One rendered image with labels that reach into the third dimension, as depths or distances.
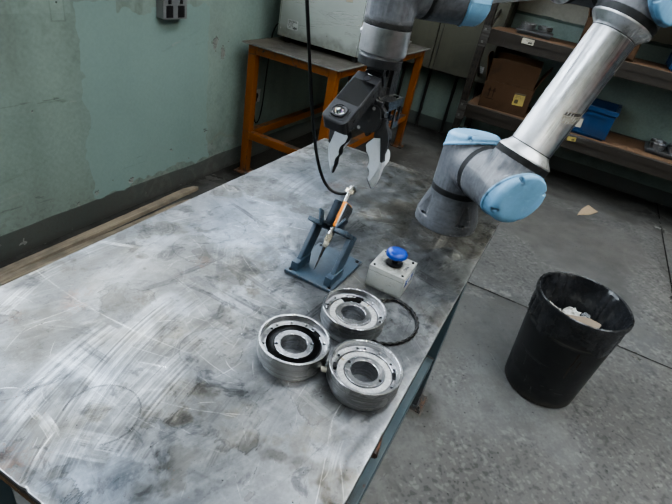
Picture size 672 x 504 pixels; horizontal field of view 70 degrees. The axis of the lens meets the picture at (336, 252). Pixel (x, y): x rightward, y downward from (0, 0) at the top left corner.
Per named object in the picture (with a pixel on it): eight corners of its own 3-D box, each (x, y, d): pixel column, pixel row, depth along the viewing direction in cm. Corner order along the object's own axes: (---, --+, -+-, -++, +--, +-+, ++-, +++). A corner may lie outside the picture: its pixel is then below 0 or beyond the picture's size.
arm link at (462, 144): (464, 174, 121) (483, 121, 113) (496, 199, 110) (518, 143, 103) (423, 173, 116) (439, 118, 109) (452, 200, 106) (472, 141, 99)
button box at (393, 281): (398, 299, 89) (405, 278, 86) (364, 283, 91) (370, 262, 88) (413, 279, 95) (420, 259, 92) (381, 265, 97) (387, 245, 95)
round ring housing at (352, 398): (394, 365, 74) (401, 345, 72) (397, 421, 65) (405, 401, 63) (327, 353, 74) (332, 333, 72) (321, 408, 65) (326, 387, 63)
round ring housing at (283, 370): (281, 396, 65) (285, 375, 63) (242, 347, 72) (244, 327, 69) (340, 367, 72) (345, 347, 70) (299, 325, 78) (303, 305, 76)
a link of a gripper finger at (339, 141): (345, 166, 91) (368, 126, 85) (329, 174, 87) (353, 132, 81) (333, 156, 92) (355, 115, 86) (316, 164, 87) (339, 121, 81)
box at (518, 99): (533, 121, 369) (553, 71, 349) (470, 103, 381) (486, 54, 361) (535, 110, 402) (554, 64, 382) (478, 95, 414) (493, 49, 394)
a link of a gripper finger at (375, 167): (397, 181, 87) (394, 129, 83) (383, 191, 82) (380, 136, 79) (382, 180, 88) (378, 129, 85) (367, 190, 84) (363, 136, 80)
